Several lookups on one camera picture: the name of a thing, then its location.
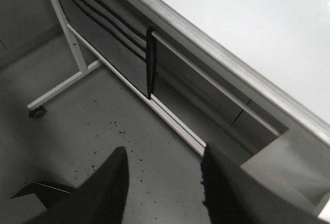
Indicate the white whiteboard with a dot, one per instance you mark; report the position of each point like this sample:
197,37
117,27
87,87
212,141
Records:
287,41

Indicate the black caster wheel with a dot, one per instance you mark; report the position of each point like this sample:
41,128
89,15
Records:
37,113

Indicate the grey panel behind stand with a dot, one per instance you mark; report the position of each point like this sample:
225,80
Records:
179,72

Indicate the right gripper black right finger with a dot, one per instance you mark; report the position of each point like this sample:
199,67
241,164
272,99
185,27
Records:
233,196

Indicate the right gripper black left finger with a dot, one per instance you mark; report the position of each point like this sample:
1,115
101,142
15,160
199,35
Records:
100,199

